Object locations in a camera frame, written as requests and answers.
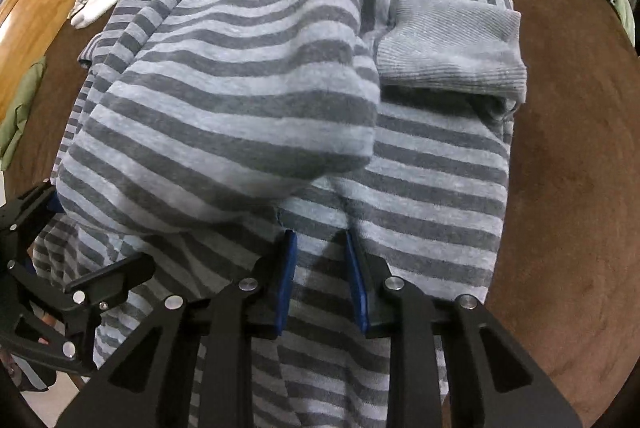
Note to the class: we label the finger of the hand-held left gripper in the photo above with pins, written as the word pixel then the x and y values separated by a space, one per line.
pixel 30 205
pixel 112 278

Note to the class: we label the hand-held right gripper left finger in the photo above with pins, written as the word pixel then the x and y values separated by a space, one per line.
pixel 287 278

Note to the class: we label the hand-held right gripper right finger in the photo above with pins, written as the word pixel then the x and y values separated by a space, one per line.
pixel 357 288

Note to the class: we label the grey striped hoodie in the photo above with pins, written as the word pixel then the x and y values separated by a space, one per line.
pixel 250 108

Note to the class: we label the folded green garment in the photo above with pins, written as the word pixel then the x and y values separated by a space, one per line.
pixel 20 118

